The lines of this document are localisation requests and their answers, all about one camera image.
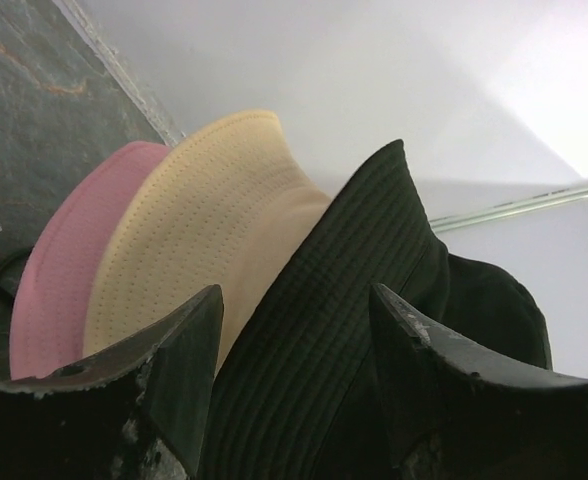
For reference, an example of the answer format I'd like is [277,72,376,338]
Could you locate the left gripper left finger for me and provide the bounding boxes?
[0,285,223,479]

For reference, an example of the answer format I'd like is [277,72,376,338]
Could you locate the cream bucket hat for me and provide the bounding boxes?
[83,110,330,359]

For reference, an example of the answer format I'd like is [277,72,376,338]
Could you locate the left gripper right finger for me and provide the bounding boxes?
[369,284,588,479]

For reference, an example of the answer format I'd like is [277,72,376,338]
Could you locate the right aluminium corner post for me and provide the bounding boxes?
[430,187,588,233]

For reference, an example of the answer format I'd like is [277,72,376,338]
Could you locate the black cloth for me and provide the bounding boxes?
[198,140,552,479]

